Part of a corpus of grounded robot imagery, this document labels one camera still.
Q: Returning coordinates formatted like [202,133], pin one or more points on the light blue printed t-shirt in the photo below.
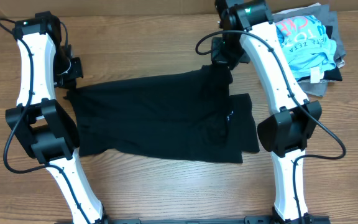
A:
[286,27]

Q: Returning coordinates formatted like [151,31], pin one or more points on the black t-shirt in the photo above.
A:
[188,116]

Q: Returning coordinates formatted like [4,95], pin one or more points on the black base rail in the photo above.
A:
[246,220]

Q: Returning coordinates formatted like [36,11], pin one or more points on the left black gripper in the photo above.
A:
[71,82]

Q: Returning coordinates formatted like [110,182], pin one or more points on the beige folded garment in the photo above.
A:
[326,17]

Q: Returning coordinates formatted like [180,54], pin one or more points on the black folded garment in pile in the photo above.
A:
[312,54]

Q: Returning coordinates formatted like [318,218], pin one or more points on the grey folded garment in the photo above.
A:
[312,46]

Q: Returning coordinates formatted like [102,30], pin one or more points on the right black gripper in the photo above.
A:
[219,58]

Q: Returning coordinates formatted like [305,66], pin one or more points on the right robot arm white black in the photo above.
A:
[249,35]

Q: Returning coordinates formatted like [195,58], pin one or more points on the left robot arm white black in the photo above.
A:
[40,124]

